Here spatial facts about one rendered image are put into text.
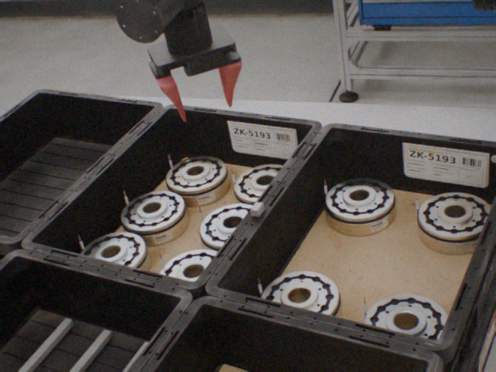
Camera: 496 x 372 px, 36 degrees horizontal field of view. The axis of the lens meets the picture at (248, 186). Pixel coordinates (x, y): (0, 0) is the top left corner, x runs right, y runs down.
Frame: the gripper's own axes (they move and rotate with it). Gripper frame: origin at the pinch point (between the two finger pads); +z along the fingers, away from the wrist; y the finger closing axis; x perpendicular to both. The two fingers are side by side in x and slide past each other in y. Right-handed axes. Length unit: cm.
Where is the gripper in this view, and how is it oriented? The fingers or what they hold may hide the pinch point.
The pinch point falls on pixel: (205, 107)
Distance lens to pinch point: 100.5
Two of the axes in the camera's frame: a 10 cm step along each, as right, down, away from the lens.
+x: -3.0, -5.2, 8.0
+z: 1.8, 7.9, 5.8
